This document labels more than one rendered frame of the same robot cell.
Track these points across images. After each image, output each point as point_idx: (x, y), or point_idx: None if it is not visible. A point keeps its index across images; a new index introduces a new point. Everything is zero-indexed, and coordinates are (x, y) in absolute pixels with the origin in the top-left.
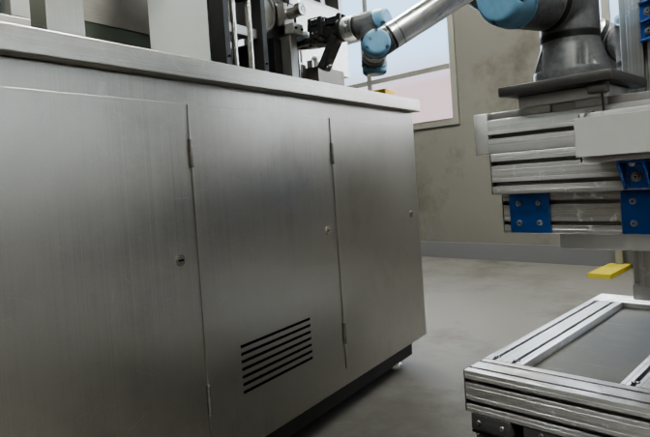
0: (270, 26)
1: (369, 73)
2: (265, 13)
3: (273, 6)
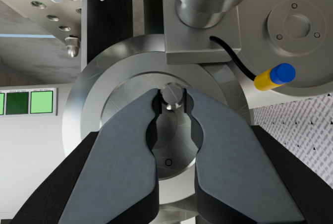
0: None
1: None
2: (283, 19)
3: (240, 53)
